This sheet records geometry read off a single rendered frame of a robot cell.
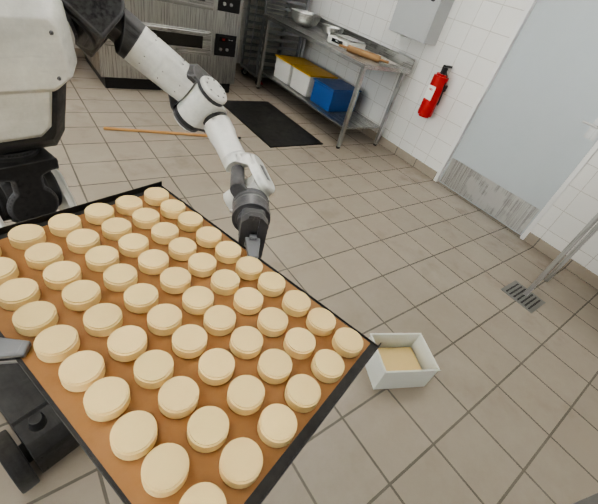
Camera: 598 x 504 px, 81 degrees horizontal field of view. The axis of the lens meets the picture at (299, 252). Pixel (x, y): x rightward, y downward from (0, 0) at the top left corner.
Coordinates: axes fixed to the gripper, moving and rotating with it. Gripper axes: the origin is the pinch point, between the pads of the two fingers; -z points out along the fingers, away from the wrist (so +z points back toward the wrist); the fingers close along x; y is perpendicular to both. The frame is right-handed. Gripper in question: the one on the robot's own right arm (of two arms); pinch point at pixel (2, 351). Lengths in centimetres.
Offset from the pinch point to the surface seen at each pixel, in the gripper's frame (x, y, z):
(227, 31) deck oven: -30, 440, -19
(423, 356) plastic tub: -90, 62, -135
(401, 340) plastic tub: -90, 71, -126
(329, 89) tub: -52, 384, -137
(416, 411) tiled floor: -100, 39, -127
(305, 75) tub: -53, 425, -115
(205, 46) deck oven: -47, 425, 3
